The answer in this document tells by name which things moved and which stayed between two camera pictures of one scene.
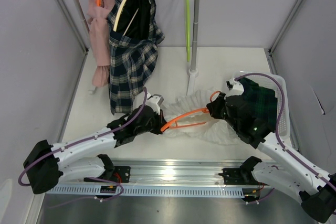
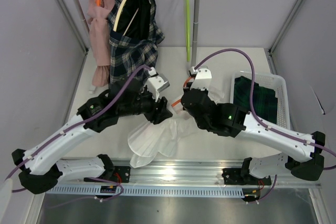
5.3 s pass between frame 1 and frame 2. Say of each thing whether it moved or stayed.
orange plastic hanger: moved
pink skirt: stayed
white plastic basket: stayed
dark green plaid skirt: stayed
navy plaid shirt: stayed
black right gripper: moved
